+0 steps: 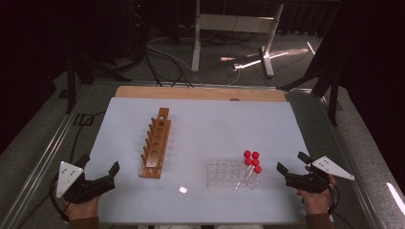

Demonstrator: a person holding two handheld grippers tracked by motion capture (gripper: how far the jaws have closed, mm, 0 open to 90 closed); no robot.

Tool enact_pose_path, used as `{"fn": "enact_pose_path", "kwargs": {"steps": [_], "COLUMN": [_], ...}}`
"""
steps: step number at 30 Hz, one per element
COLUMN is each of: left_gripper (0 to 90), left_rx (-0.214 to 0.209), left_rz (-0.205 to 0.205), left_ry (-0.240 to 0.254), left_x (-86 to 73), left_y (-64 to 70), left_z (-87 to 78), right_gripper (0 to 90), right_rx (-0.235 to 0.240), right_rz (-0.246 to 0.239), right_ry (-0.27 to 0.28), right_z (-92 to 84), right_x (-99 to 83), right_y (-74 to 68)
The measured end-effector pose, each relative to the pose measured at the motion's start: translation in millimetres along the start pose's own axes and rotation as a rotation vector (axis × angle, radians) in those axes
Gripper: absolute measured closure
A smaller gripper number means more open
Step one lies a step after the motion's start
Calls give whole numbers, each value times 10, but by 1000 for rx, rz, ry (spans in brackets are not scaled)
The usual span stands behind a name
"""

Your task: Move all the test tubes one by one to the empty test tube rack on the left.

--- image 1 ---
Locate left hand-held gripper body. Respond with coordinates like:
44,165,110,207
55,160,116,205

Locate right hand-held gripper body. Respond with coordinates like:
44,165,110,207
285,156,355,195

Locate red bottle cap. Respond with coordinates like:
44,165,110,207
247,165,263,191

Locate red-capped test tube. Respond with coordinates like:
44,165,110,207
246,151,261,185
245,158,261,191
237,157,253,190
240,150,252,184

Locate wooden test tube rack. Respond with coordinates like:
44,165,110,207
139,107,173,180

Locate clear plastic test tube rack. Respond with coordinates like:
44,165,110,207
205,157,261,191

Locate person's left hand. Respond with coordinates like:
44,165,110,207
54,180,103,222

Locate person's right hand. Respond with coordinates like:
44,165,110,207
295,165,337,217

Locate black tripod stand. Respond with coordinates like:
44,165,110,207
64,47,134,115
276,31,342,127

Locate white table board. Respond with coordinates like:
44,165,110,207
84,96,314,226

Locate aluminium floor rail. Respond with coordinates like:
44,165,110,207
286,88,387,229
0,83,94,229

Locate left hand-held gripper cable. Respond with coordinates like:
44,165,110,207
48,176,72,223

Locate hand-held gripper cable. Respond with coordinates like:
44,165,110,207
48,176,72,223
326,183,342,217

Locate right hand-held gripper cable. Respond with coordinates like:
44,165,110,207
326,183,342,217

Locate black floor cables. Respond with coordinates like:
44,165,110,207
143,43,196,89

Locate white floor cable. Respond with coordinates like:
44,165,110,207
145,37,205,86

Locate white desk frame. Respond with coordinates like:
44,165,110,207
190,0,286,79

